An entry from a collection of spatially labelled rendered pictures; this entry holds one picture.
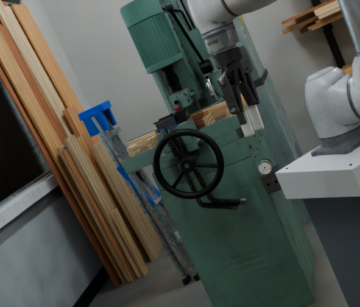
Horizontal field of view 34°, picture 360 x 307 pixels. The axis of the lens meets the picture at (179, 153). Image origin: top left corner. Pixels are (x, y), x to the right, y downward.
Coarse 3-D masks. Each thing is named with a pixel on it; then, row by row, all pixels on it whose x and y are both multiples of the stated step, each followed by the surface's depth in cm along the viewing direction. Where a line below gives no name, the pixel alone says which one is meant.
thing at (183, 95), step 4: (188, 88) 269; (180, 92) 258; (184, 92) 259; (188, 92) 267; (172, 96) 259; (176, 96) 258; (180, 96) 258; (184, 96) 258; (188, 96) 264; (172, 100) 259; (180, 100) 258; (184, 100) 258; (188, 100) 259; (192, 100) 269; (172, 104) 260; (180, 104) 259; (184, 104) 259; (188, 104) 258; (180, 108) 259
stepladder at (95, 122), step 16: (96, 112) 331; (96, 128) 334; (112, 128) 346; (112, 144) 333; (128, 176) 336; (144, 176) 351; (144, 192) 338; (144, 208) 339; (160, 224) 338; (160, 240) 342; (176, 240) 342; (176, 256) 345; (192, 272) 341
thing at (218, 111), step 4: (244, 100) 257; (224, 104) 260; (244, 104) 257; (216, 108) 260; (220, 108) 260; (224, 108) 260; (212, 112) 261; (216, 112) 261; (220, 112) 260; (224, 112) 260; (216, 116) 261; (148, 136) 270; (144, 140) 270; (144, 144) 271
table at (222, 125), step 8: (216, 120) 252; (224, 120) 245; (232, 120) 244; (200, 128) 250; (208, 128) 247; (216, 128) 247; (224, 128) 246; (232, 128) 245; (216, 136) 247; (192, 144) 240; (144, 152) 255; (152, 152) 255; (128, 160) 258; (136, 160) 257; (144, 160) 256; (168, 160) 244; (128, 168) 259; (136, 168) 258
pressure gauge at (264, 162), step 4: (260, 160) 242; (264, 160) 239; (268, 160) 240; (260, 164) 240; (264, 164) 240; (268, 164) 240; (260, 168) 241; (264, 168) 240; (268, 168) 240; (260, 172) 241; (264, 172) 241; (268, 172) 240; (268, 176) 243
